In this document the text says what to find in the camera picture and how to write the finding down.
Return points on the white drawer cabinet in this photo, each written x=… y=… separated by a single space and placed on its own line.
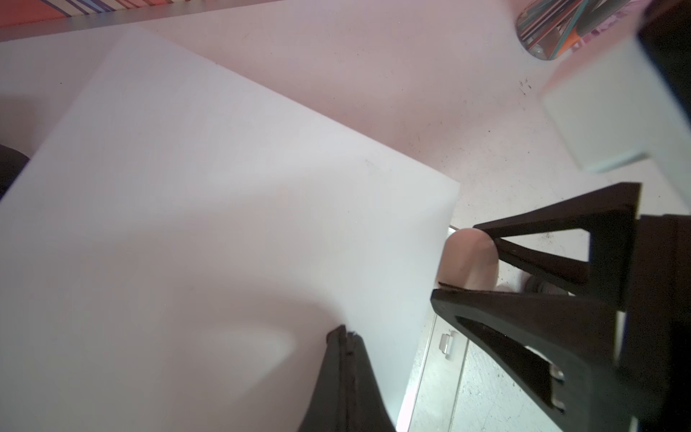
x=177 y=250

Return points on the pink earphone case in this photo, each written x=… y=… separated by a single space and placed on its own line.
x=469 y=261

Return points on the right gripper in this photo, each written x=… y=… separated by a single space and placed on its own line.
x=560 y=349

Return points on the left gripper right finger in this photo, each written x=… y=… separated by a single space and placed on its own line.
x=364 y=406

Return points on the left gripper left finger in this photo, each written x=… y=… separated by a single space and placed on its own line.
x=327 y=410

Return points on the mesh pen holder cup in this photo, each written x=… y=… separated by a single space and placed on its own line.
x=547 y=28

